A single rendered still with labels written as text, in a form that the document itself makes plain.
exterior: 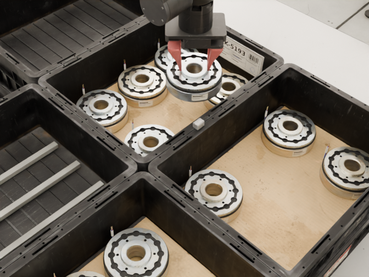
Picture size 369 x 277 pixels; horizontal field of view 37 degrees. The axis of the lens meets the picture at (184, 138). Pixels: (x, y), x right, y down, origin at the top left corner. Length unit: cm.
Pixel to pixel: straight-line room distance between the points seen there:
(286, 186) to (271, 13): 76
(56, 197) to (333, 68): 83
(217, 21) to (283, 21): 71
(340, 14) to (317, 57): 152
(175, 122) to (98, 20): 40
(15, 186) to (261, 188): 44
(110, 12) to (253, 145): 55
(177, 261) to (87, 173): 25
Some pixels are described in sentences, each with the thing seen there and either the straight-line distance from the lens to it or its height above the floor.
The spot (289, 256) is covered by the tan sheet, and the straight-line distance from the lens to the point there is 94.
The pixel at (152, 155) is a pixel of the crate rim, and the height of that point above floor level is 93.
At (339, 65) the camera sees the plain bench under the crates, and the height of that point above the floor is 70.
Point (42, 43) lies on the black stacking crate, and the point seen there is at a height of 83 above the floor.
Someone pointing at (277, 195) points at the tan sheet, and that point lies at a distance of 101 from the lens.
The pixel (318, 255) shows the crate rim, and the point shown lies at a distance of 83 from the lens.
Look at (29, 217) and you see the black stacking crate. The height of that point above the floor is 83.
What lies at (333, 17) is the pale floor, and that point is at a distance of 301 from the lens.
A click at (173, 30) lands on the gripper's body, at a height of 107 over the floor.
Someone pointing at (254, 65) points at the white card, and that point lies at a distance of 117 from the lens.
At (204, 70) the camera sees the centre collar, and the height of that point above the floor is 98.
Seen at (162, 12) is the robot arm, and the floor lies 115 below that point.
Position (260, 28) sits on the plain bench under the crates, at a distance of 161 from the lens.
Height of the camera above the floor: 162
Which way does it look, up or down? 47 degrees down
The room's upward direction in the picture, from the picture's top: 3 degrees clockwise
